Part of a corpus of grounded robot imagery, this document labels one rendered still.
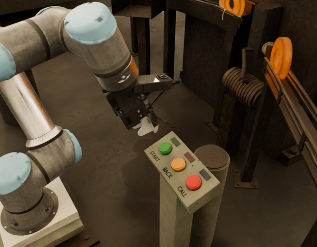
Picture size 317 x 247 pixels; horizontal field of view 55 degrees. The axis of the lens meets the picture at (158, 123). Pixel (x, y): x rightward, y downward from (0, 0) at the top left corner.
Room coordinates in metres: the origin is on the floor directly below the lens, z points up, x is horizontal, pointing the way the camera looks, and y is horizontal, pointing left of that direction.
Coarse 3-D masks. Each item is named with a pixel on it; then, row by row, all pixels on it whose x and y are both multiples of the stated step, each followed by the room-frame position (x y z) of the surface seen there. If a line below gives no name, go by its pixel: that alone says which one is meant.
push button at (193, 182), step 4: (192, 176) 0.53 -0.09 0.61; (196, 176) 0.53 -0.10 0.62; (188, 180) 0.52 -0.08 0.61; (192, 180) 0.52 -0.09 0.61; (196, 180) 0.52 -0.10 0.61; (200, 180) 0.52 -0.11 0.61; (188, 184) 0.51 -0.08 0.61; (192, 184) 0.51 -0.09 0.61; (196, 184) 0.51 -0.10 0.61; (200, 184) 0.51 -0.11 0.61; (192, 188) 0.50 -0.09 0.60; (196, 188) 0.50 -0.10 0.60
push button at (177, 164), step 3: (174, 159) 0.60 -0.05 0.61; (177, 159) 0.60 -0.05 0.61; (180, 159) 0.59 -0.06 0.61; (183, 159) 0.59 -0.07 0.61; (174, 162) 0.59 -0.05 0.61; (177, 162) 0.59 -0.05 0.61; (180, 162) 0.58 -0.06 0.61; (183, 162) 0.58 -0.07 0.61; (171, 165) 0.58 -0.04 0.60; (174, 165) 0.58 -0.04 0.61; (177, 165) 0.58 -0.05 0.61; (180, 165) 0.58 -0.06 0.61; (183, 165) 0.58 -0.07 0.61; (174, 168) 0.57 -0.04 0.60; (177, 168) 0.57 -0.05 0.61; (180, 168) 0.57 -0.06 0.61; (183, 168) 0.57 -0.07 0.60
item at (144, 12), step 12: (120, 0) 1.89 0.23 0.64; (132, 0) 1.97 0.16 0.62; (144, 0) 1.94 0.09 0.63; (156, 0) 1.75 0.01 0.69; (120, 12) 1.84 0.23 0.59; (132, 12) 1.82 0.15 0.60; (144, 12) 1.80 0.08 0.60; (156, 12) 1.75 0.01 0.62; (144, 24) 1.79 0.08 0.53; (144, 36) 1.79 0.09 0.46; (144, 48) 1.79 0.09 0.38; (144, 60) 1.80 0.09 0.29; (144, 72) 1.80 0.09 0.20; (156, 96) 1.79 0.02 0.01
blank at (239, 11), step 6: (222, 0) 1.58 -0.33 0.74; (228, 0) 1.58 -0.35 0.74; (234, 0) 1.51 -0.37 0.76; (240, 0) 1.48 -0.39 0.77; (222, 6) 1.58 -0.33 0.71; (228, 6) 1.57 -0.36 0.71; (234, 6) 1.50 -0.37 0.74; (240, 6) 1.47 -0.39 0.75; (234, 12) 1.50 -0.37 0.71; (240, 12) 1.48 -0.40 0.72
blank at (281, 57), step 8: (280, 40) 1.03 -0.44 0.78; (288, 40) 1.01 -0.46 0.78; (272, 48) 1.10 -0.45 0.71; (280, 48) 1.01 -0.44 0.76; (288, 48) 0.98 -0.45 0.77; (272, 56) 1.07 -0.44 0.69; (280, 56) 0.98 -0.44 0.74; (288, 56) 0.96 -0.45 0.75; (272, 64) 1.05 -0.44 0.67; (280, 64) 0.96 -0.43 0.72; (288, 64) 0.95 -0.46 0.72; (280, 72) 0.95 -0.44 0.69; (288, 72) 0.95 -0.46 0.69
